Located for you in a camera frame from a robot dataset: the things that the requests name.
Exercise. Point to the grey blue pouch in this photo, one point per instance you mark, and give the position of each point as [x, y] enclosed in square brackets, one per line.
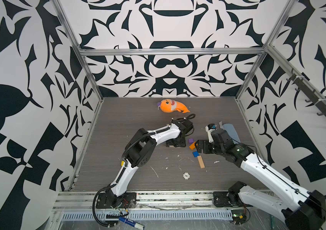
[231, 131]

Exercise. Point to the white gear shaped piece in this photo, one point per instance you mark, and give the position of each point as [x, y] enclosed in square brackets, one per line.
[186, 176]

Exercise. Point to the black wall hook rack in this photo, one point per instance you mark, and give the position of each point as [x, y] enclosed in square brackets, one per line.
[314, 96]

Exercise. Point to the small green circuit board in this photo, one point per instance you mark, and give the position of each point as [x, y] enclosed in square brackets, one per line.
[240, 216]

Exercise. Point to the orange wood block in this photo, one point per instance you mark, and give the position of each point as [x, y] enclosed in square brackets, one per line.
[192, 146]

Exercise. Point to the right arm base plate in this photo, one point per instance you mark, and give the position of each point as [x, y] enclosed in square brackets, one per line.
[226, 200]

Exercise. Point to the blue wood cube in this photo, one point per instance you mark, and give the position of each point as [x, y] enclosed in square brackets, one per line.
[195, 154]

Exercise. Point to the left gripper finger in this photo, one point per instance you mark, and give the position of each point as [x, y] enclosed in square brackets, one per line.
[176, 143]
[202, 146]

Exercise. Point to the orange plush fish toy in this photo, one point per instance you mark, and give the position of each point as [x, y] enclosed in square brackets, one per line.
[170, 105]

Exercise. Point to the blue white marker pen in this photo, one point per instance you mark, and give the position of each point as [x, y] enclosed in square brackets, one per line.
[132, 223]

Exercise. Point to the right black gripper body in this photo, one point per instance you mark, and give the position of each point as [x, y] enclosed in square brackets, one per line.
[212, 147]

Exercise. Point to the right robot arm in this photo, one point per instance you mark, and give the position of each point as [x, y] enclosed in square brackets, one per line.
[294, 205]

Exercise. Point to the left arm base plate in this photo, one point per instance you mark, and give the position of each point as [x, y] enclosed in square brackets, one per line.
[110, 201]

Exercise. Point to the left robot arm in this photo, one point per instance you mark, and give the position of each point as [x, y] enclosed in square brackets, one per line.
[141, 147]

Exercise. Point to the natural wood long block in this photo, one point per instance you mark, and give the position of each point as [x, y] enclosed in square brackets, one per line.
[201, 162]

